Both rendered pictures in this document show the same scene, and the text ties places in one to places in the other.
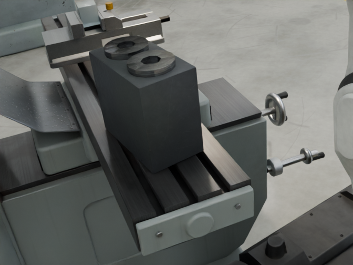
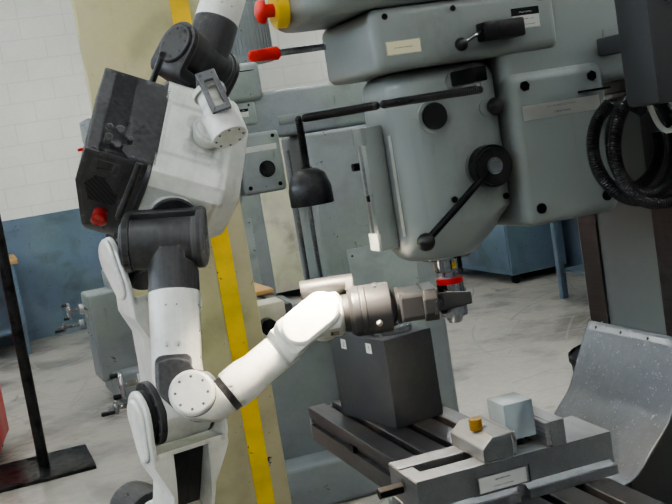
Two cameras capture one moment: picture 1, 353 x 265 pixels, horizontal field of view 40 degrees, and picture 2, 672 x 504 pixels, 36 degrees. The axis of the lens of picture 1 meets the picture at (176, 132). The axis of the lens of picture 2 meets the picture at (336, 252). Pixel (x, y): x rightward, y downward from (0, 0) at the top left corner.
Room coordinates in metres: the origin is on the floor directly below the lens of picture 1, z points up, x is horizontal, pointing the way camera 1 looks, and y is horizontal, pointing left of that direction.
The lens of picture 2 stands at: (3.05, -0.08, 1.55)
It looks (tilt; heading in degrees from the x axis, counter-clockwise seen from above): 7 degrees down; 178
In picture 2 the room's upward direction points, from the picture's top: 9 degrees counter-clockwise
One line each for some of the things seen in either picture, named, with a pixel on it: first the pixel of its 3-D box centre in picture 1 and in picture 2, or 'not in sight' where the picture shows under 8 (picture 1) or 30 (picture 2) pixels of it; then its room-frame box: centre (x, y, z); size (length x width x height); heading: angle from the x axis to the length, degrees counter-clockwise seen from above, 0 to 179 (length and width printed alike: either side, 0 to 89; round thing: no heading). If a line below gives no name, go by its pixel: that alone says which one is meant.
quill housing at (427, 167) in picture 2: not in sight; (434, 163); (1.24, 0.17, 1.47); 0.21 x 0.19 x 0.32; 17
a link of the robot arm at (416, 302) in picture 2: not in sight; (400, 306); (1.24, 0.08, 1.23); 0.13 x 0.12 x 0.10; 179
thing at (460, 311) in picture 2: not in sight; (452, 298); (1.24, 0.17, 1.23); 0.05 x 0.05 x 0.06
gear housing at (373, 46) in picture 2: not in sight; (436, 38); (1.23, 0.21, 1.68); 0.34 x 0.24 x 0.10; 107
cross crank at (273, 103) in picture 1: (266, 112); not in sight; (1.39, -0.31, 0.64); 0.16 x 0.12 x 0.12; 107
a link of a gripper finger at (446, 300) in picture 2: not in sight; (454, 300); (1.28, 0.17, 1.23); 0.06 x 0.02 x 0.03; 89
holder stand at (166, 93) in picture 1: (145, 98); (384, 368); (0.86, 0.05, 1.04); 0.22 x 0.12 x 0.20; 28
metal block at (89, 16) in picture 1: (87, 13); (511, 416); (1.40, 0.21, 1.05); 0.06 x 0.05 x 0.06; 15
